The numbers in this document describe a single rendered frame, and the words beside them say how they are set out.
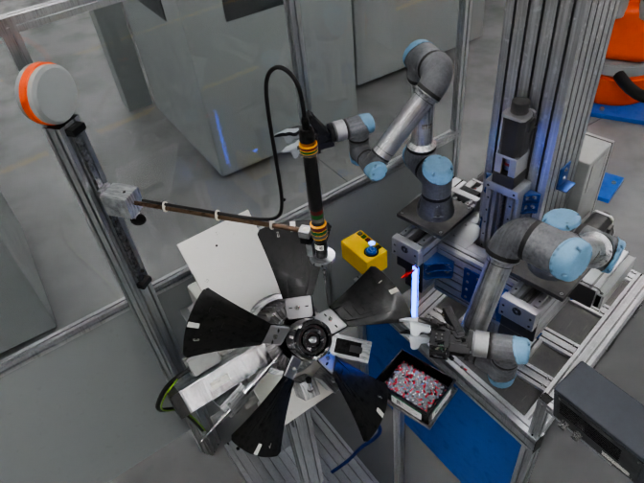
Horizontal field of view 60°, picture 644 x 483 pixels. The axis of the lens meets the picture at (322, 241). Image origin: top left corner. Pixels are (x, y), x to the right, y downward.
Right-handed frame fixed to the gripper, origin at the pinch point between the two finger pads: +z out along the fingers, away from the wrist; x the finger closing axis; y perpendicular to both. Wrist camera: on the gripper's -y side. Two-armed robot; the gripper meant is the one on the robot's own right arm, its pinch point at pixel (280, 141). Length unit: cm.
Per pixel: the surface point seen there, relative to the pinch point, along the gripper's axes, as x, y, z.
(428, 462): -82, 136, -31
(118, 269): -23, 16, 64
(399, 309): -67, 22, -17
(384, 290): -60, 21, -15
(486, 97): 197, 175, -233
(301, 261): -52, 3, 9
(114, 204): -25, -14, 56
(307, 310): -63, 12, 12
